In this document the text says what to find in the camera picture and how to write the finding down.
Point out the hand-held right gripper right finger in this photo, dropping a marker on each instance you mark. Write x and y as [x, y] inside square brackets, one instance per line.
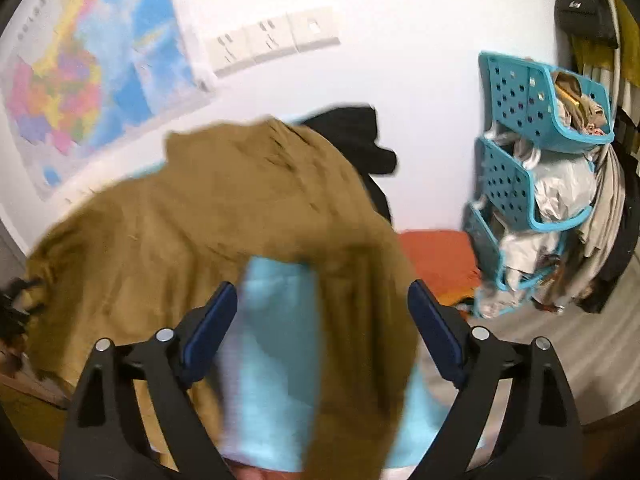
[436, 332]

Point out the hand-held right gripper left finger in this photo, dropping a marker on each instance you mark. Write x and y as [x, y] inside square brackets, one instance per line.
[210, 332]

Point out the brown wide-leg pants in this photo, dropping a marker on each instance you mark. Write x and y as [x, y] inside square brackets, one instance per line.
[200, 220]

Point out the orange cloth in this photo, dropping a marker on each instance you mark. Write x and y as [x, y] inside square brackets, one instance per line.
[435, 260]

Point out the light blue bed sheet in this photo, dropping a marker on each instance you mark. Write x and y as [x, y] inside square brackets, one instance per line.
[280, 360]

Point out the blue perforated plastic basket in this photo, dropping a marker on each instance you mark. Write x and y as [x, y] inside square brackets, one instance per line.
[505, 185]
[520, 100]
[482, 255]

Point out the white crumpled plastic bag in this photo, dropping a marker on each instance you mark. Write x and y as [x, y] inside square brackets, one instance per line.
[562, 190]

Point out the black garment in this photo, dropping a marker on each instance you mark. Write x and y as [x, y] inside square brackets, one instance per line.
[350, 135]

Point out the beige hanging garment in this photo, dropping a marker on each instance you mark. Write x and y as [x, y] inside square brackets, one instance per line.
[607, 200]

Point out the beige crumpled cloth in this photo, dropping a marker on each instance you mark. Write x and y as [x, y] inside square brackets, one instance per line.
[582, 110]

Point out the black hanging bag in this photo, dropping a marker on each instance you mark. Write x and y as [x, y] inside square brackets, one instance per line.
[585, 15]

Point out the yellow hanging garment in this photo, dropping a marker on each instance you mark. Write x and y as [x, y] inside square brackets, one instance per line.
[627, 25]

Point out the white wall socket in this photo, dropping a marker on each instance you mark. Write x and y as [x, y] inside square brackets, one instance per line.
[229, 53]
[270, 39]

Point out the colourful wall map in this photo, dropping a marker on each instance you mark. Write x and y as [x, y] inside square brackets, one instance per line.
[75, 60]

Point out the white wall switch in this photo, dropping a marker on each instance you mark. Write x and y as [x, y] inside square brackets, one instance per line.
[314, 29]

